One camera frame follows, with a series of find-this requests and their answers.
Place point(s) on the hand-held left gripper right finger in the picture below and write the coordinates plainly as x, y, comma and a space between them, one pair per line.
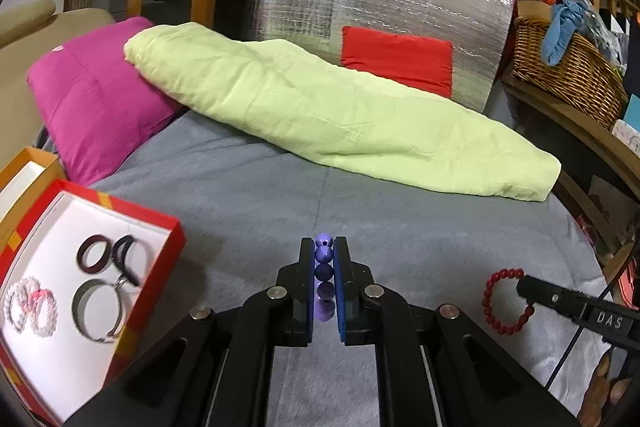
343, 302

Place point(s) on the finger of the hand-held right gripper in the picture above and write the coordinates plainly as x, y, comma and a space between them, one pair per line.
545, 294

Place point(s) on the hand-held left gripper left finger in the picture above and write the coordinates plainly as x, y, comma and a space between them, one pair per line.
307, 307

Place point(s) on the silver metal bangle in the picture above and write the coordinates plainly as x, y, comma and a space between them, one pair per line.
77, 312

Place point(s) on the dark red bangle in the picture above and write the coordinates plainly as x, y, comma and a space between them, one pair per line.
81, 257

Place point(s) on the red cardboard box white inside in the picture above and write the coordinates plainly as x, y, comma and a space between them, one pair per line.
60, 357

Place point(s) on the person's right hand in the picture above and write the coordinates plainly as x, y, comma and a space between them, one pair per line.
602, 387

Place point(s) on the red plastic object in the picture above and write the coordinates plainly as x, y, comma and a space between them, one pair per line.
631, 289

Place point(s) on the grey bed sheet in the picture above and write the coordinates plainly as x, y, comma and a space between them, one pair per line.
250, 207

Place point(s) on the wooden side shelf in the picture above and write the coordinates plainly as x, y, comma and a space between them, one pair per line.
575, 122

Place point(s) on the teal and white card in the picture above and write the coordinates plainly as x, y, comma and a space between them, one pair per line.
631, 117

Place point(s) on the light green folded blanket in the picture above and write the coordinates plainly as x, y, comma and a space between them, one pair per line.
310, 107

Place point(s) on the wicker basket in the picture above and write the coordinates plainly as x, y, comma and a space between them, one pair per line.
575, 77

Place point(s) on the red cloth patch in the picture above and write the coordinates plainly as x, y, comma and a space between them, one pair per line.
395, 57

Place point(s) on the blue cloth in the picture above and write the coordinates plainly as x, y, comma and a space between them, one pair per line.
562, 32

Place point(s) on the magenta pillow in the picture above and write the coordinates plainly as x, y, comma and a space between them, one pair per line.
90, 92

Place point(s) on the orange cardboard box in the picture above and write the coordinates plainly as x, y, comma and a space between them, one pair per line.
30, 157

